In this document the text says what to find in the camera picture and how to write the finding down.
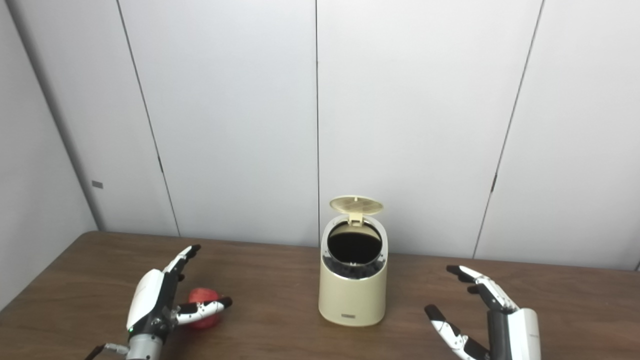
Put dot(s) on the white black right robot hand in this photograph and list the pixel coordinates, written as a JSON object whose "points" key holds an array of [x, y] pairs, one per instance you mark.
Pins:
{"points": [[520, 335]]}

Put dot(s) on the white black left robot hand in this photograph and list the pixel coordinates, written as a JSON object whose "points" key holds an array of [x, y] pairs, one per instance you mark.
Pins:
{"points": [[147, 300]]}

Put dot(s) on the red apple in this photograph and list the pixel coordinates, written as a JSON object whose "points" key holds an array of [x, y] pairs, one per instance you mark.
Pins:
{"points": [[201, 294]]}

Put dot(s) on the cream round bin lid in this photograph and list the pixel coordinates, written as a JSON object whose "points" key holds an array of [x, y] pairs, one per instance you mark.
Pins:
{"points": [[356, 205]]}

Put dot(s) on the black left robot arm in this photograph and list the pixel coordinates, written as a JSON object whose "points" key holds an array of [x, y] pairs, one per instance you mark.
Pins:
{"points": [[142, 350]]}

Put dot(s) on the cream-colored bin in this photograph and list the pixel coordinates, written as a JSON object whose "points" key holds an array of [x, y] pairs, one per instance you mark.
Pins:
{"points": [[352, 300]]}

